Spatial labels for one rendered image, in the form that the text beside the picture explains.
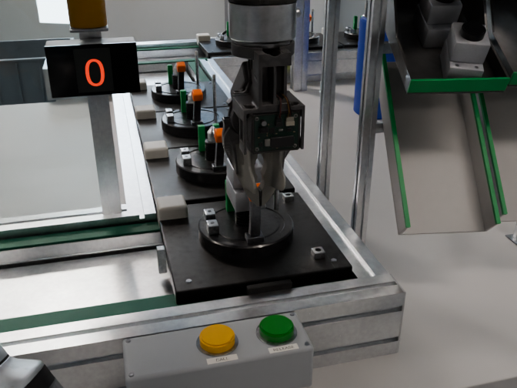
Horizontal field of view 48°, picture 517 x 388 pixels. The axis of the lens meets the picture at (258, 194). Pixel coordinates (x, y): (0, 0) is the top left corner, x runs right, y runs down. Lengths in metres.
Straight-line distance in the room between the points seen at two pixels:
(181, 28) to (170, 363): 3.62
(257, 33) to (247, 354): 0.35
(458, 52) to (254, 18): 0.29
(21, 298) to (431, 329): 0.58
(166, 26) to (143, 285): 3.44
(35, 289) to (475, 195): 0.65
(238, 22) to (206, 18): 3.46
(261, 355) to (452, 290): 0.41
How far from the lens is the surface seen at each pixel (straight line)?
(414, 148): 0.91
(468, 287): 1.01
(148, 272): 0.90
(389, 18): 0.88
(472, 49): 0.81
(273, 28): 0.64
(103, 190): 0.96
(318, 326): 0.77
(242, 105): 0.65
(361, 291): 0.78
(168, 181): 1.05
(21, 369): 0.47
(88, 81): 0.86
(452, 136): 0.94
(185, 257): 0.82
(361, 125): 0.90
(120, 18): 4.34
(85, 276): 0.91
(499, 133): 0.99
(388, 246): 1.08
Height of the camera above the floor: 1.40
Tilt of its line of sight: 26 degrees down
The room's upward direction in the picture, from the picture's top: straight up
